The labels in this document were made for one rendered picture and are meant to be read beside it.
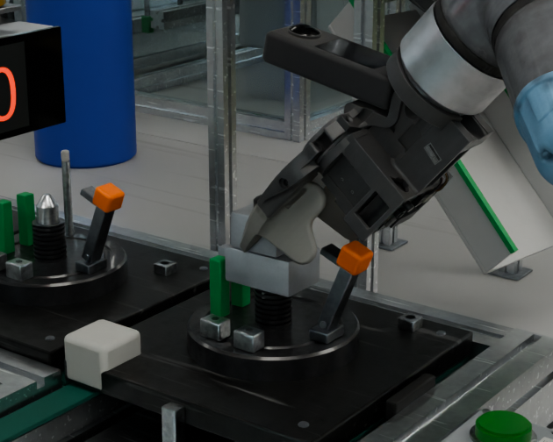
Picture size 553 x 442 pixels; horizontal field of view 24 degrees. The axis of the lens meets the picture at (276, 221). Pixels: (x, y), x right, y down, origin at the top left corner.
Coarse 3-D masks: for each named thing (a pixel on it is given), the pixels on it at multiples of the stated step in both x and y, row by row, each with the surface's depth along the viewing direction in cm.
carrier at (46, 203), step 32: (64, 160) 121; (64, 192) 122; (0, 224) 118; (32, 224) 116; (64, 224) 117; (0, 256) 114; (32, 256) 118; (64, 256) 117; (128, 256) 124; (160, 256) 124; (0, 288) 112; (32, 288) 111; (64, 288) 112; (96, 288) 114; (128, 288) 116; (160, 288) 116; (192, 288) 117; (0, 320) 109; (32, 320) 109; (64, 320) 109; (96, 320) 109; (128, 320) 110; (32, 352) 104; (64, 352) 104
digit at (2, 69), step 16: (0, 48) 87; (16, 48) 88; (0, 64) 87; (16, 64) 88; (0, 80) 87; (16, 80) 88; (0, 96) 87; (16, 96) 89; (0, 112) 88; (16, 112) 89; (0, 128) 88; (16, 128) 89
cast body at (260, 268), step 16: (240, 224) 100; (240, 240) 101; (240, 256) 101; (256, 256) 100; (272, 256) 99; (240, 272) 101; (256, 272) 100; (272, 272) 99; (288, 272) 99; (304, 272) 100; (256, 288) 101; (272, 288) 100; (288, 288) 99; (304, 288) 101
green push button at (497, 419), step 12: (480, 420) 91; (492, 420) 91; (504, 420) 91; (516, 420) 91; (528, 420) 92; (480, 432) 90; (492, 432) 90; (504, 432) 90; (516, 432) 90; (528, 432) 90
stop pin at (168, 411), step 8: (168, 408) 94; (176, 408) 94; (168, 416) 95; (176, 416) 94; (184, 416) 95; (168, 424) 95; (176, 424) 94; (184, 424) 95; (168, 432) 95; (176, 432) 95; (184, 432) 96; (168, 440) 95; (176, 440) 95; (184, 440) 96
